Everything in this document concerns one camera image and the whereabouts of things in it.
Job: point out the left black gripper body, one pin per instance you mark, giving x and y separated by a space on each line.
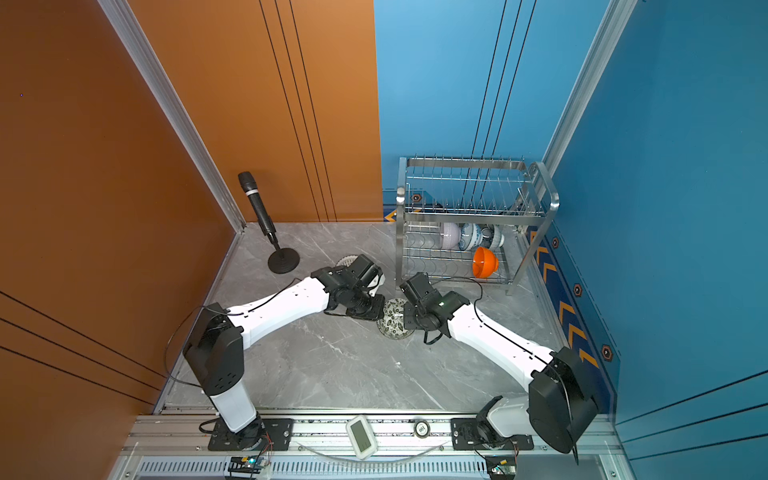
369 308

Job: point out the black microphone on stand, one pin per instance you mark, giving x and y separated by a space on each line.
283 259

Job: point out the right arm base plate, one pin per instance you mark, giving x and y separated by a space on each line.
473 434

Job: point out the dark flower-shaped bowl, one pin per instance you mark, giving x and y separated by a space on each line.
498 238

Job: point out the right circuit board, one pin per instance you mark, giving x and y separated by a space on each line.
501 468

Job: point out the left circuit board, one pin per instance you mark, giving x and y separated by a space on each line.
248 468

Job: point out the orange bowl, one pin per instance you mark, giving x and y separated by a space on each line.
484 263

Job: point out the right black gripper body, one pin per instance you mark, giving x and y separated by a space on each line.
414 317

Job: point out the circuit board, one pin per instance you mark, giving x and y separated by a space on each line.
501 468
248 468

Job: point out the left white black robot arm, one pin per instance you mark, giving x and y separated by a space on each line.
216 345

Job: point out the small round gauge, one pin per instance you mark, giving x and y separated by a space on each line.
421 429

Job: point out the green floral patterned bowl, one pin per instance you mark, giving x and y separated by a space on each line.
392 324

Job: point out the white red patterned bowl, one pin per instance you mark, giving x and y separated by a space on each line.
346 261

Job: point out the white digital timer display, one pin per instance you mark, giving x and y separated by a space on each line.
362 437

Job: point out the steel two-tier dish rack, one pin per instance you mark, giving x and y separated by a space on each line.
519 197

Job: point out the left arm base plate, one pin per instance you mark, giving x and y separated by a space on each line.
279 433

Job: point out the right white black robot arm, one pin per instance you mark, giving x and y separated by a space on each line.
561 397

